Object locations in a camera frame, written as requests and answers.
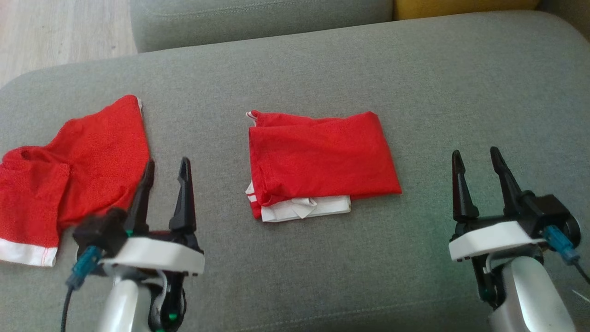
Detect red shorts with white hem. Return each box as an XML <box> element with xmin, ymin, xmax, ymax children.
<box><xmin>0</xmin><ymin>95</ymin><xmax>150</xmax><ymax>267</ymax></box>

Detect red jersey with white trim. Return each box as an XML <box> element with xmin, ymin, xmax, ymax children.
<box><xmin>244</xmin><ymin>110</ymin><xmax>402</xmax><ymax>223</ymax></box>

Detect grey sofa seat cushion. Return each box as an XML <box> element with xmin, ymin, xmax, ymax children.
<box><xmin>0</xmin><ymin>10</ymin><xmax>590</xmax><ymax>332</ymax></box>

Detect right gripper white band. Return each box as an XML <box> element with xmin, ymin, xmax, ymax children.
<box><xmin>448</xmin><ymin>147</ymin><xmax>549</xmax><ymax>309</ymax></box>

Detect black cable teal plug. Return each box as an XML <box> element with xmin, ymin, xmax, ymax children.
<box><xmin>61</xmin><ymin>246</ymin><xmax>103</xmax><ymax>332</ymax></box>
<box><xmin>543</xmin><ymin>225</ymin><xmax>590</xmax><ymax>284</ymax></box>

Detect right black cable teal plug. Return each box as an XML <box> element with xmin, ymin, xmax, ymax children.
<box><xmin>543</xmin><ymin>225</ymin><xmax>590</xmax><ymax>284</ymax></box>

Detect grey sofa back cushion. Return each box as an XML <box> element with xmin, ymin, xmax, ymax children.
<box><xmin>539</xmin><ymin>0</ymin><xmax>590</xmax><ymax>42</ymax></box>
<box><xmin>129</xmin><ymin>0</ymin><xmax>395</xmax><ymax>53</ymax></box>

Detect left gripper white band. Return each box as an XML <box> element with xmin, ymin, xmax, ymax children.
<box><xmin>99</xmin><ymin>158</ymin><xmax>206</xmax><ymax>332</ymax></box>

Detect left black cable teal plug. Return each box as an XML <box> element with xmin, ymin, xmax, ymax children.
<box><xmin>61</xmin><ymin>246</ymin><xmax>103</xmax><ymax>332</ymax></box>

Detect yellow cushion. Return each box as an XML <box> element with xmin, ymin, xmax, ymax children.
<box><xmin>393</xmin><ymin>0</ymin><xmax>541</xmax><ymax>21</ymax></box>

